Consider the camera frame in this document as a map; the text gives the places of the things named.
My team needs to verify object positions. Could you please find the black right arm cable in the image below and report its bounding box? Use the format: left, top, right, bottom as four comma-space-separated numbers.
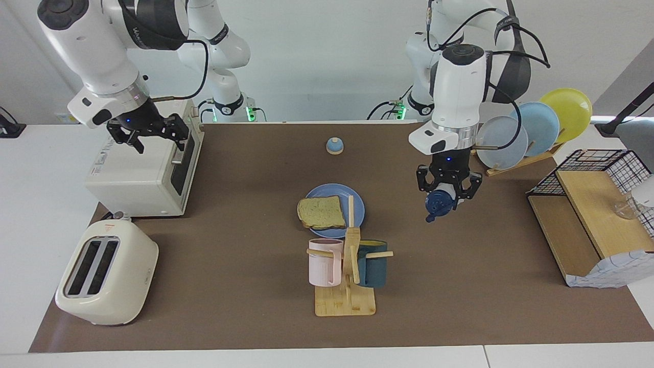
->
116, 0, 209, 102

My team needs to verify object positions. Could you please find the cream two-slot toaster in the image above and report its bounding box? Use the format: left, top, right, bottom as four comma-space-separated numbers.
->
55, 220, 159, 327

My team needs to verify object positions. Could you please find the brown table mat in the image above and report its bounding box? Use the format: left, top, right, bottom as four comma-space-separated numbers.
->
28, 122, 654, 353

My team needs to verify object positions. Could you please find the white blue-capped seasoning bottle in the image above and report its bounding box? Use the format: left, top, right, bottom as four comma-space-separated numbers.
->
425, 183, 458, 223

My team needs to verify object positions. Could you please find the wooden shelf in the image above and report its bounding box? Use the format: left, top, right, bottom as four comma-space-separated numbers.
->
527, 169, 654, 288

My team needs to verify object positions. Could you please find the black left base cable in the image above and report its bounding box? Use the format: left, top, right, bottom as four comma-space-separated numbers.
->
367, 84, 414, 121

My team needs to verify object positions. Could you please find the pink ribbed mug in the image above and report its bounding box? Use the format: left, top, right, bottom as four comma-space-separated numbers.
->
308, 238, 344, 287

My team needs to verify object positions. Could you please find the clear glass cup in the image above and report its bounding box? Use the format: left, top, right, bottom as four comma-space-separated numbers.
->
613, 197, 642, 220

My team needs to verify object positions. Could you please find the black lamp stand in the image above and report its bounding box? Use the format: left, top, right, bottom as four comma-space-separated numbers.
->
595, 82, 654, 137

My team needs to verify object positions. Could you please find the white blue grid cloth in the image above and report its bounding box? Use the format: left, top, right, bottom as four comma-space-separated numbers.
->
565, 249, 654, 289

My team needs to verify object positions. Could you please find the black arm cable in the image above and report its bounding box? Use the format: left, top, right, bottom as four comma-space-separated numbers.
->
116, 0, 209, 102
427, 0, 551, 151

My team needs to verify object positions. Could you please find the yellow round plate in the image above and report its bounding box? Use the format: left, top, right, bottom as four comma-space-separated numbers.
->
539, 88, 593, 144

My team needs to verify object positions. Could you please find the grey round plate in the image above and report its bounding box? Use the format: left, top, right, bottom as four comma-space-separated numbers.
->
475, 116, 529, 170

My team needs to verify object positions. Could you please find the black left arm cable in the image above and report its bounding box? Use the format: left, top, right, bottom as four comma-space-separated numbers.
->
427, 0, 551, 151

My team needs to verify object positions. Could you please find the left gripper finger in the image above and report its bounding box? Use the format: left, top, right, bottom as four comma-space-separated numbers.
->
460, 173, 482, 200
417, 165, 435, 194

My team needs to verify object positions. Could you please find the black clamp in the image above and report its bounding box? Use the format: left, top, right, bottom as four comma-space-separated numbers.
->
0, 106, 26, 139

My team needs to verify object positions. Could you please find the light blue round plate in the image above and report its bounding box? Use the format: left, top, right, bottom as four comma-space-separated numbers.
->
509, 102, 560, 157

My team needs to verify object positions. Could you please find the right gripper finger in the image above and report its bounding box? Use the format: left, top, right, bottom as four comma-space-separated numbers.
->
159, 113, 190, 150
106, 123, 144, 154

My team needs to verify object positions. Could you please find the toasted bread slice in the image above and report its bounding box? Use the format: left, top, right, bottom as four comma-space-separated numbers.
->
297, 195, 346, 230

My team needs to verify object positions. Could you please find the black wire basket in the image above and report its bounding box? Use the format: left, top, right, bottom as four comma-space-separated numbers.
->
526, 149, 654, 241

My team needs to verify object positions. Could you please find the dark teal mug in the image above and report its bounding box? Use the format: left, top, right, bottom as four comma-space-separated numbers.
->
356, 240, 389, 288

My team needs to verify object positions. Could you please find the wooden plate rack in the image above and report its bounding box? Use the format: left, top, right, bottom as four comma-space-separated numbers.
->
469, 141, 565, 177

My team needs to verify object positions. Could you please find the wooden mug tree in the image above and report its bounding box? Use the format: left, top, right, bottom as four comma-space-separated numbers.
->
307, 195, 394, 317

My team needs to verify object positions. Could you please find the white toaster oven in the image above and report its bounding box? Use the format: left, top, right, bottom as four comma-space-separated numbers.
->
84, 95, 205, 218

